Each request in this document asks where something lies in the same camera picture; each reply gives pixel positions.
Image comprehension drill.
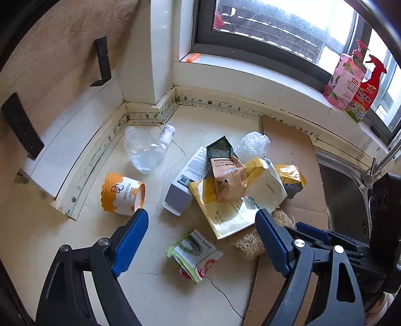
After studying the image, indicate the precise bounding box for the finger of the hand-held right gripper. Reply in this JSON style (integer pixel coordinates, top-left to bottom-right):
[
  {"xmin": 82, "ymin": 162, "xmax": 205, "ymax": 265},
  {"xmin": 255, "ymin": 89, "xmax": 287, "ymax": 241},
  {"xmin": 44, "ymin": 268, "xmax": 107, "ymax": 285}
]
[{"xmin": 294, "ymin": 222, "xmax": 372, "ymax": 267}]

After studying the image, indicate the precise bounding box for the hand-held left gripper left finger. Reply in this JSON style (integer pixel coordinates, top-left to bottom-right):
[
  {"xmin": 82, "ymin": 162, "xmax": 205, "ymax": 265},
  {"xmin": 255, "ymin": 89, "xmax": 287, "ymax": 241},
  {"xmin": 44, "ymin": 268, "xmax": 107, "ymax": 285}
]
[{"xmin": 36, "ymin": 208, "xmax": 149, "ymax": 326}]

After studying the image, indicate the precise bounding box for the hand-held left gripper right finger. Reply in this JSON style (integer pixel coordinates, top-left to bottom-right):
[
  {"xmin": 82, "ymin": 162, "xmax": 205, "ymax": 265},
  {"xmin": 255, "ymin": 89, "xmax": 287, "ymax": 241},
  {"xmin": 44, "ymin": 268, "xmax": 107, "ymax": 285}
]
[{"xmin": 254, "ymin": 209, "xmax": 365, "ymax": 326}]

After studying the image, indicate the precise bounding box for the tan loofah scrubber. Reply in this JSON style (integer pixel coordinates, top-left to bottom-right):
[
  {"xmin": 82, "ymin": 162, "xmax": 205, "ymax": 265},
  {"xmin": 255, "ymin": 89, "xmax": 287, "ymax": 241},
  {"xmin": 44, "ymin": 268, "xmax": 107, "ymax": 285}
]
[{"xmin": 230, "ymin": 208, "xmax": 296, "ymax": 261}]

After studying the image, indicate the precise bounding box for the orange white paper cup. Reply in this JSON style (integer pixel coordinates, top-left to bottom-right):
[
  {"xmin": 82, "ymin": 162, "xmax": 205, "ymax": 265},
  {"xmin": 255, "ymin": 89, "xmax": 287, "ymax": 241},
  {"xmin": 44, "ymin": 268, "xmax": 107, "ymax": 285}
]
[{"xmin": 100, "ymin": 172, "xmax": 146, "ymax": 217}]

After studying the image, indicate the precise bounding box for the yellow white paper bag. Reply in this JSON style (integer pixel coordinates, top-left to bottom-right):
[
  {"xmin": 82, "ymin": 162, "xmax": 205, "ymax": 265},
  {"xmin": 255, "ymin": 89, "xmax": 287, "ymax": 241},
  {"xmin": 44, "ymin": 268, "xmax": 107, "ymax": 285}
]
[{"xmin": 244, "ymin": 157, "xmax": 288, "ymax": 217}]

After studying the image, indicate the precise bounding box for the yellow snack packet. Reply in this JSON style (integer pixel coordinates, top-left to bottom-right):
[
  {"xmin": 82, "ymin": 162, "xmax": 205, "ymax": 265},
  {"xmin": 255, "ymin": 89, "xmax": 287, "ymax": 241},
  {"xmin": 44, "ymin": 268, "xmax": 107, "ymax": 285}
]
[{"xmin": 274, "ymin": 164, "xmax": 308, "ymax": 199}]

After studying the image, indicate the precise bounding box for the yellow mailer bag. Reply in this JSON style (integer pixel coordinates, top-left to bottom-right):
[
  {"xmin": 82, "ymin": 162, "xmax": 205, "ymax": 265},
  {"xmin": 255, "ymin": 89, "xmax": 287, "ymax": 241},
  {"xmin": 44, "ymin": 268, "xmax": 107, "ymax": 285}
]
[{"xmin": 188, "ymin": 179, "xmax": 257, "ymax": 240}]

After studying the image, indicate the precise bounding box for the green white seed packet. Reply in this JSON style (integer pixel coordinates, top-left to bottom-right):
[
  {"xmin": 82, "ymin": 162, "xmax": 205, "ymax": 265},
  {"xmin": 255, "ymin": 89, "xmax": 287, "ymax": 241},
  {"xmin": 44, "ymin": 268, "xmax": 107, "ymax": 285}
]
[{"xmin": 165, "ymin": 230, "xmax": 224, "ymax": 284}]

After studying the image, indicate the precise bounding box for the white purple carton box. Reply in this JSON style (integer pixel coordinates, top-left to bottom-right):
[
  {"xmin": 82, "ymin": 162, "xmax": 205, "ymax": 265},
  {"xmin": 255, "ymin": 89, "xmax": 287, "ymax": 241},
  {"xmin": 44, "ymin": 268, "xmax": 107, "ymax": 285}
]
[{"xmin": 162, "ymin": 146, "xmax": 214, "ymax": 217}]

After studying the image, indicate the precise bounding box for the clear plastic bag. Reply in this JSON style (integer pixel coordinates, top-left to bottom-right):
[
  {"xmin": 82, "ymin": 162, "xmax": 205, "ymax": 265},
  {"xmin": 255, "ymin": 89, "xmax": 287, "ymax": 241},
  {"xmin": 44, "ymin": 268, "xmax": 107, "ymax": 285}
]
[{"xmin": 233, "ymin": 132, "xmax": 271, "ymax": 164}]

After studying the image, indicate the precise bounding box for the dark green packet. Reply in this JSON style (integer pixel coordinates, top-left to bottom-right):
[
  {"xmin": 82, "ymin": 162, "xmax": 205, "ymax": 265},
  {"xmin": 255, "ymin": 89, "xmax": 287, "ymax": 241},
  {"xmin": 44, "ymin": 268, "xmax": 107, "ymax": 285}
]
[{"xmin": 206, "ymin": 135, "xmax": 235, "ymax": 162}]

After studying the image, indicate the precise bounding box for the steel sink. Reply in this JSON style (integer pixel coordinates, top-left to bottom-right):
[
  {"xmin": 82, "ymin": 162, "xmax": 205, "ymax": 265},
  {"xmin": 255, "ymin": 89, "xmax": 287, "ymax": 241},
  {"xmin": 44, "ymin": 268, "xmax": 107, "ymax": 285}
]
[{"xmin": 315, "ymin": 147, "xmax": 376, "ymax": 239}]

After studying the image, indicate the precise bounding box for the brown cardboard sheet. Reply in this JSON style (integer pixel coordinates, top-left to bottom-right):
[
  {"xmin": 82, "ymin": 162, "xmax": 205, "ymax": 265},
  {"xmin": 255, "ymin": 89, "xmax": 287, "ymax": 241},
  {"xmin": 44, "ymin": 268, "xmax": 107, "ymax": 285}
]
[{"xmin": 243, "ymin": 115, "xmax": 329, "ymax": 326}]

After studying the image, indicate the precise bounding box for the small white bottle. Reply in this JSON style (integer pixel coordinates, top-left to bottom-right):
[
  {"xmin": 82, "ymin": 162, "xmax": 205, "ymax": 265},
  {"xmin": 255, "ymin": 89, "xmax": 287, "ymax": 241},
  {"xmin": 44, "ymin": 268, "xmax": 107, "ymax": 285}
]
[{"xmin": 158, "ymin": 124, "xmax": 176, "ymax": 148}]

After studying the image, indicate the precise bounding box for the red spray bottle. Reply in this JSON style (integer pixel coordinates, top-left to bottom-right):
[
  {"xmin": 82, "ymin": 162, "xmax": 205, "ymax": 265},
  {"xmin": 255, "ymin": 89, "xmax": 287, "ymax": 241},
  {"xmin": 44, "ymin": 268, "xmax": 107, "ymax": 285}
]
[{"xmin": 346, "ymin": 54, "xmax": 388, "ymax": 123}]

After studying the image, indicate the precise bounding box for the pink soap pump bottle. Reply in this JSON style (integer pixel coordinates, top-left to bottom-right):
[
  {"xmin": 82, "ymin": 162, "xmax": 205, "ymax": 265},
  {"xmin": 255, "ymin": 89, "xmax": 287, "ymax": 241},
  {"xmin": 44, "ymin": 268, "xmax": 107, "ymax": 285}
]
[{"xmin": 323, "ymin": 40, "xmax": 368, "ymax": 112}]

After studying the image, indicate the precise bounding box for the dark balcony railing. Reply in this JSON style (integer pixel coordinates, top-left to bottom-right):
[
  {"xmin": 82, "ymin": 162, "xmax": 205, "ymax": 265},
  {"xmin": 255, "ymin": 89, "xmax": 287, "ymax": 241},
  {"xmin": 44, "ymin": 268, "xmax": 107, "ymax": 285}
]
[{"xmin": 216, "ymin": 0, "xmax": 329, "ymax": 60}]

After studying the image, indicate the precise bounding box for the thin black wire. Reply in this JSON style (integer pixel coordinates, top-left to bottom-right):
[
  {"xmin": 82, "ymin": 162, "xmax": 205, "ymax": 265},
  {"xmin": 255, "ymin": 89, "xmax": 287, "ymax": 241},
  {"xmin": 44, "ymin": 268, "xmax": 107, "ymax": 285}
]
[{"xmin": 210, "ymin": 277, "xmax": 245, "ymax": 320}]

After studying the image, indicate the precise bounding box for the black board bracket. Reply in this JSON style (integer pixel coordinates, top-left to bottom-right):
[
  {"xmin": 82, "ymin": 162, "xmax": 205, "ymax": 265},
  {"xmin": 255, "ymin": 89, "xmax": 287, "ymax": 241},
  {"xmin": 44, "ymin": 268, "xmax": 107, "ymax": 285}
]
[
  {"xmin": 90, "ymin": 36, "xmax": 112, "ymax": 87},
  {"xmin": 1, "ymin": 92, "xmax": 45, "ymax": 161}
]

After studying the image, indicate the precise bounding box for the dark window frame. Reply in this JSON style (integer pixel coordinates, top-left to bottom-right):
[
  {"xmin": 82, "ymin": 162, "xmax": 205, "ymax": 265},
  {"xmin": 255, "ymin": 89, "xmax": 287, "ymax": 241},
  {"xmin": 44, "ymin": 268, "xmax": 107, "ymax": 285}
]
[{"xmin": 178, "ymin": 0, "xmax": 401, "ymax": 138}]

